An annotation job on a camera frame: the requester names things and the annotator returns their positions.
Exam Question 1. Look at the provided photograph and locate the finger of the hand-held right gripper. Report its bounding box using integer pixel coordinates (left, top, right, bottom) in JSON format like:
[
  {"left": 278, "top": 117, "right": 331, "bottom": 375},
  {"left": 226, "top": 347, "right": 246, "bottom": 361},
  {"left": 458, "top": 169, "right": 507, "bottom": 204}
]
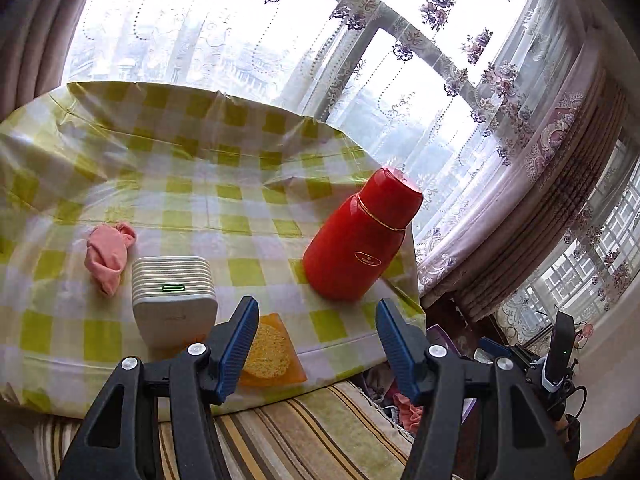
[{"left": 475, "top": 337, "right": 543, "bottom": 368}]

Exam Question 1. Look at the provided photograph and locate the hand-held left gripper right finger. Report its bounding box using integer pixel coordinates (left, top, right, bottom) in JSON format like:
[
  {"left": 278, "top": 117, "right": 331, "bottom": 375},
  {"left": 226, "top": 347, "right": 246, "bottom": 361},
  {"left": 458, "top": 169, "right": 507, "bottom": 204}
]
[{"left": 375, "top": 298, "right": 576, "bottom": 480}]

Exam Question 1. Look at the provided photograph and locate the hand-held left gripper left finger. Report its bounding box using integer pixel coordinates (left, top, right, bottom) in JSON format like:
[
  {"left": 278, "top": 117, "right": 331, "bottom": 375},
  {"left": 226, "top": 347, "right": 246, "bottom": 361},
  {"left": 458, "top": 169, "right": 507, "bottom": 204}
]
[{"left": 59, "top": 296, "right": 261, "bottom": 480}]

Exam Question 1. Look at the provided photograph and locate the orange mesh bag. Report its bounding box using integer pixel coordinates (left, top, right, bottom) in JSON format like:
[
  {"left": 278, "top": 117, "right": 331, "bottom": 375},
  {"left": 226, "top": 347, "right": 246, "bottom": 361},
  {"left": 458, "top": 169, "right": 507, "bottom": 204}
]
[{"left": 239, "top": 311, "right": 307, "bottom": 388}]

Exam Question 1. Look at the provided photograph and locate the magenta sock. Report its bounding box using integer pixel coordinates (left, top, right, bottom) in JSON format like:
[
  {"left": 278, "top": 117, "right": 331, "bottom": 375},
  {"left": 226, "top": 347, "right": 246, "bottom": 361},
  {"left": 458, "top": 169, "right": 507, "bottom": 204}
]
[{"left": 392, "top": 392, "right": 426, "bottom": 431}]

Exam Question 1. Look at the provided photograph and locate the white ribbed electric device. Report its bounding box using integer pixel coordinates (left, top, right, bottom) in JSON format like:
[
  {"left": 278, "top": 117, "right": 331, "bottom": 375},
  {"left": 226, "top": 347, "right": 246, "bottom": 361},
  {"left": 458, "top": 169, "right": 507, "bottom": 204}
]
[{"left": 131, "top": 256, "right": 220, "bottom": 352}]

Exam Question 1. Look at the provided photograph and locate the white lace curtain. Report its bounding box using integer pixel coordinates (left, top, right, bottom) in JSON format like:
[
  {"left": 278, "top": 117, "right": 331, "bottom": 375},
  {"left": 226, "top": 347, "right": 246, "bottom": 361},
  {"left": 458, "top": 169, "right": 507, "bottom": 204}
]
[
  {"left": 65, "top": 0, "right": 591, "bottom": 281},
  {"left": 495, "top": 150, "right": 640, "bottom": 356}
]

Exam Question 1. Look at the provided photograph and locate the striped towel cushion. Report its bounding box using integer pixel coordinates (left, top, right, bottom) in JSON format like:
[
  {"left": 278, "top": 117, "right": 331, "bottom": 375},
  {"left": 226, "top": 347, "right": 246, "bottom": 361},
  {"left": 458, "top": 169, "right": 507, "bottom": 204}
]
[{"left": 32, "top": 380, "right": 416, "bottom": 480}]

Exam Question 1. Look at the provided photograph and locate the red thermos flask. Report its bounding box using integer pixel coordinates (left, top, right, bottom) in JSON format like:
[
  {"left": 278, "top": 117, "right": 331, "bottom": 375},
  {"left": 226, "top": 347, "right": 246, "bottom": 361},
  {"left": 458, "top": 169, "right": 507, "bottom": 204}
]
[{"left": 302, "top": 166, "right": 424, "bottom": 302}]

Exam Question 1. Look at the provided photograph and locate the pink sock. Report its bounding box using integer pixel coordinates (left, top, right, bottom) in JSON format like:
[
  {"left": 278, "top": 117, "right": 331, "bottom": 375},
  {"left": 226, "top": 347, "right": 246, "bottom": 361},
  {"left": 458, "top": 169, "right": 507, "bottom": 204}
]
[{"left": 83, "top": 221, "right": 138, "bottom": 297}]

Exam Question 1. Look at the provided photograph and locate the pink pleated curtain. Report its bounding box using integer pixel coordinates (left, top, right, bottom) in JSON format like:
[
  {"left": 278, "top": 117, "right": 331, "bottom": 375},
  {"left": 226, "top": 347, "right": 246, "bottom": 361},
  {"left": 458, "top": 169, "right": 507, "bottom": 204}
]
[{"left": 417, "top": 35, "right": 640, "bottom": 321}]

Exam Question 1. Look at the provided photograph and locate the beige heavy curtain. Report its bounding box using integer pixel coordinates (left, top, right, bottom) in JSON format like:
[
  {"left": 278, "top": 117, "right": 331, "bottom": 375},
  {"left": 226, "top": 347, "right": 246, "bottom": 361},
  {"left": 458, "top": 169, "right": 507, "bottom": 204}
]
[{"left": 0, "top": 0, "right": 108, "bottom": 111}]

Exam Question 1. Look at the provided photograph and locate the grey window frame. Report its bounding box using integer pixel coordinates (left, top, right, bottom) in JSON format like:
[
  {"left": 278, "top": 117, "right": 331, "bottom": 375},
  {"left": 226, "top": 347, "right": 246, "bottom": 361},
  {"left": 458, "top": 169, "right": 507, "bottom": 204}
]
[{"left": 240, "top": 0, "right": 501, "bottom": 126}]

